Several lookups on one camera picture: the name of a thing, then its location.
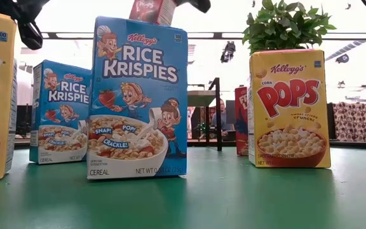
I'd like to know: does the black overhead crossbar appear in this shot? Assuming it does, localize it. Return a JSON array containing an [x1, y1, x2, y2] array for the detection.
[[41, 31, 366, 41]]

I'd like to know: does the black table frame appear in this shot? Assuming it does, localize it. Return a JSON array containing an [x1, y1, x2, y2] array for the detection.
[[13, 138, 366, 151]]

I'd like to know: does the green potted plant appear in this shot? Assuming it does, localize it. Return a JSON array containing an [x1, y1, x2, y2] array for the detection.
[[241, 0, 337, 55]]

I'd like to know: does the green table mat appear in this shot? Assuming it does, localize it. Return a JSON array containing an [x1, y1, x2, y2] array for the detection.
[[0, 146, 366, 229]]

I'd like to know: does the black rectangular cabinet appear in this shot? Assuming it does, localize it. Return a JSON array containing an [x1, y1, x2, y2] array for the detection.
[[226, 100, 236, 132]]

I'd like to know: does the person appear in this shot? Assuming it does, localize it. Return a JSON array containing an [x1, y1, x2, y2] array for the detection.
[[210, 99, 236, 138]]

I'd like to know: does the green shelf black frame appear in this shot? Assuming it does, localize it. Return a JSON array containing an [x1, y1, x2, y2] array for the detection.
[[187, 77, 223, 152]]

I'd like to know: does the red Froot Loops cereal box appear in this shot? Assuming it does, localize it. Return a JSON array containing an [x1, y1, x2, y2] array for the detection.
[[234, 85, 250, 156], [128, 0, 178, 27]]

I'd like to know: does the brown dotted white partition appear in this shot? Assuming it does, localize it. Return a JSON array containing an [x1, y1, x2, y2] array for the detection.
[[332, 101, 366, 142]]

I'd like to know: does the blue Rice Krispies cereal box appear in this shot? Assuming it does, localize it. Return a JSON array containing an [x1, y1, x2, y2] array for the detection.
[[86, 15, 189, 181], [29, 59, 92, 165]]

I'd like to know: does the black monitor desk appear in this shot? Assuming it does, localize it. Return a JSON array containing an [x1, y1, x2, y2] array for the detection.
[[15, 104, 33, 138]]

